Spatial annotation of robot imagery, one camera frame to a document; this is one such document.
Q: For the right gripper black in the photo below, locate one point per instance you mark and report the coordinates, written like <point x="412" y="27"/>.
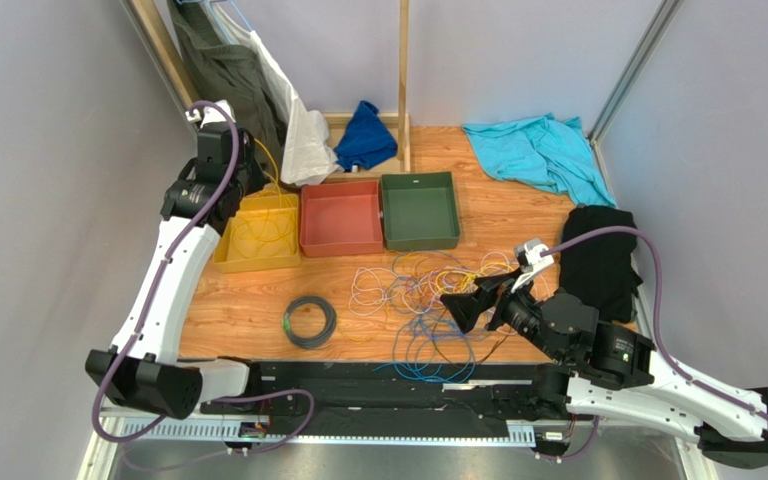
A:
<point x="488" y="301"/>

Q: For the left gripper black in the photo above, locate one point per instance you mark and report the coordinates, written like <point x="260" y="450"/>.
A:
<point x="258" y="179"/>

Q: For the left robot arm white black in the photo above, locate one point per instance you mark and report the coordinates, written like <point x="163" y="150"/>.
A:
<point x="141" y="369"/>

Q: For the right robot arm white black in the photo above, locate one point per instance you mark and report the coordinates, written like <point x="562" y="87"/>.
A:
<point x="604" y="370"/>

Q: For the olive green garment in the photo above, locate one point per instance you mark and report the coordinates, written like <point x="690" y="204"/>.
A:
<point x="221" y="69"/>

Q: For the white garment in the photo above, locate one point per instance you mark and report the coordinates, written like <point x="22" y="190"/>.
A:
<point x="307" y="159"/>

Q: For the yellow plastic bin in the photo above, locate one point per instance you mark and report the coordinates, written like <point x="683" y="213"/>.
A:
<point x="263" y="235"/>

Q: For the green plastic bin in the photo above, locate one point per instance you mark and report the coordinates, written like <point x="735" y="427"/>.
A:
<point x="420" y="212"/>

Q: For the black cloth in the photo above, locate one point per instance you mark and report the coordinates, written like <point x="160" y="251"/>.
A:
<point x="599" y="271"/>

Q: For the red plastic bin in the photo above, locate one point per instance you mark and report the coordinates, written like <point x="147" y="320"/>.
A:
<point x="341" y="219"/>

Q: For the dark blue cloth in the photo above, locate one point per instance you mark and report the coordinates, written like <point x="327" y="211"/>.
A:
<point x="366" y="142"/>

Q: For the cyan cloth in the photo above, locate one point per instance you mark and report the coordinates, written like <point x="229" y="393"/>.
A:
<point x="548" y="154"/>

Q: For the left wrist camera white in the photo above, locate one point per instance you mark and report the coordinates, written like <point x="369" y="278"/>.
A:
<point x="217" y="114"/>

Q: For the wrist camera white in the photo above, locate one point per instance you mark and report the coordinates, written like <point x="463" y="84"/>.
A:
<point x="533" y="258"/>
<point x="217" y="114"/>

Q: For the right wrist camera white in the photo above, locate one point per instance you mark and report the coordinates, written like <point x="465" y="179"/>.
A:
<point x="533" y="258"/>

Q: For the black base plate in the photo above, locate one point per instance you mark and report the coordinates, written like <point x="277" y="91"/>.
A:
<point x="498" y="390"/>

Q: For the wooden rack frame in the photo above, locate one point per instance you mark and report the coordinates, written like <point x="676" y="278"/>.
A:
<point x="157" y="38"/>

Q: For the aluminium rail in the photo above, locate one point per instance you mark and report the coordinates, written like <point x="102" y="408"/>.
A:
<point x="354" y="426"/>

